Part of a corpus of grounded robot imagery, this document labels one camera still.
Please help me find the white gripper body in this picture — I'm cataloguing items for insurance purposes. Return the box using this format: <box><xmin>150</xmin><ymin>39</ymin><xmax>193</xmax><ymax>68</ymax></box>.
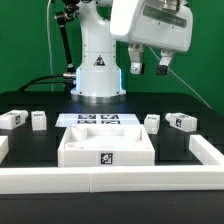
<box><xmin>110</xmin><ymin>0</ymin><xmax>193</xmax><ymax>52</ymax></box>

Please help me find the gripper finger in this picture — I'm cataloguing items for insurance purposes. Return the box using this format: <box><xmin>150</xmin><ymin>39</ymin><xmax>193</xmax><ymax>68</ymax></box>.
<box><xmin>156</xmin><ymin>49</ymin><xmax>174</xmax><ymax>76</ymax></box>
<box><xmin>128</xmin><ymin>43</ymin><xmax>144</xmax><ymax>75</ymax></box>

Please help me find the white square table top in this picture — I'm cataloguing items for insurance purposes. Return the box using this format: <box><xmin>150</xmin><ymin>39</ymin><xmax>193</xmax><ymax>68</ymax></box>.
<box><xmin>58</xmin><ymin>124</ymin><xmax>155</xmax><ymax>167</ymax></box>

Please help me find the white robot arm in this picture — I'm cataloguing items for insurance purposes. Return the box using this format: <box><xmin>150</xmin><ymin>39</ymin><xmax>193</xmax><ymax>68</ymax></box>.
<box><xmin>71</xmin><ymin>0</ymin><xmax>193</xmax><ymax>103</ymax></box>

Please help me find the white sheet with markers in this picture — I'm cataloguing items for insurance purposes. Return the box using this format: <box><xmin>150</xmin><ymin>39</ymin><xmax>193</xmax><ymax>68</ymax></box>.
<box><xmin>55</xmin><ymin>113</ymin><xmax>139</xmax><ymax>127</ymax></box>

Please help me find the white U-shaped obstacle fence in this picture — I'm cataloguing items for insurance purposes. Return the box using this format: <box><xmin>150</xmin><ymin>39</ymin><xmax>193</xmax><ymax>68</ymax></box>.
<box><xmin>0</xmin><ymin>135</ymin><xmax>224</xmax><ymax>194</ymax></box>

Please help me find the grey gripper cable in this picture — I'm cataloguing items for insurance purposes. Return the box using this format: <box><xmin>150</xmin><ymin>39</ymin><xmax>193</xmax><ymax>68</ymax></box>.
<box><xmin>148</xmin><ymin>46</ymin><xmax>213</xmax><ymax>110</ymax></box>

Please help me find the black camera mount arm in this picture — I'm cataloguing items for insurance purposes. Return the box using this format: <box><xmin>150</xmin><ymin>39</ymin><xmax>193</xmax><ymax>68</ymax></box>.
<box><xmin>54</xmin><ymin>0</ymin><xmax>81</xmax><ymax>80</ymax></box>

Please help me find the thin white cable left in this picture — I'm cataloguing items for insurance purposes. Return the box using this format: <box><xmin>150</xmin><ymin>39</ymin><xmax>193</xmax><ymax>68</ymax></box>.
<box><xmin>46</xmin><ymin>0</ymin><xmax>55</xmax><ymax>92</ymax></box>

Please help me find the black cable bundle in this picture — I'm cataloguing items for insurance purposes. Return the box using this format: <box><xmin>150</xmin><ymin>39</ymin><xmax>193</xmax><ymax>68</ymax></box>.
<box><xmin>18</xmin><ymin>73</ymin><xmax>76</xmax><ymax>93</ymax></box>

